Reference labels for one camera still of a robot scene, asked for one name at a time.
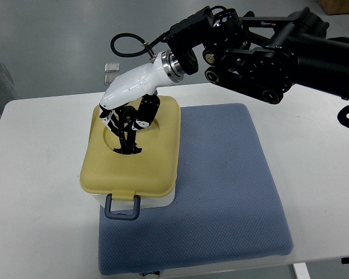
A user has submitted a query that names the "brown cardboard box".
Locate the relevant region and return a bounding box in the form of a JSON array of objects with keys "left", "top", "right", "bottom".
[{"left": 317, "top": 0, "right": 349, "bottom": 15}]

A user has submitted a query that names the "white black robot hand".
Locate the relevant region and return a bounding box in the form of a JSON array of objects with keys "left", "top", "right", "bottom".
[{"left": 98, "top": 50, "right": 184, "bottom": 135}]

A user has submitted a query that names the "yellow box lid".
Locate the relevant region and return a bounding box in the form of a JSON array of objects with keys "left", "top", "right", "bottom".
[{"left": 79, "top": 95, "right": 181, "bottom": 221}]

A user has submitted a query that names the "white storage box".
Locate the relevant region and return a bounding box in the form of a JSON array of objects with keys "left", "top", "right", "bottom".
[{"left": 91, "top": 188, "right": 175, "bottom": 212}]

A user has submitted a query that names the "upper floor plate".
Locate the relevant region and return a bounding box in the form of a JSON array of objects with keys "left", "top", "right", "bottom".
[{"left": 104, "top": 62, "right": 120, "bottom": 73}]

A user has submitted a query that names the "label under table edge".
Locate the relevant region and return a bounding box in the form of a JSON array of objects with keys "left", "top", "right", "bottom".
[{"left": 141, "top": 271, "right": 160, "bottom": 277}]

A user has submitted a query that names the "white table leg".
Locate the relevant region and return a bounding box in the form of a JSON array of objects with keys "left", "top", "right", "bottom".
[{"left": 292, "top": 263, "right": 311, "bottom": 279}]

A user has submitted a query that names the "blue padded mat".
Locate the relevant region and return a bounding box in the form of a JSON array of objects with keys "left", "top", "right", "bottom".
[{"left": 99, "top": 103, "right": 293, "bottom": 275}]

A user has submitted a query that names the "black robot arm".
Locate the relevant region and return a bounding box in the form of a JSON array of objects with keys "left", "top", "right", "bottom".
[{"left": 155, "top": 6, "right": 349, "bottom": 128}]

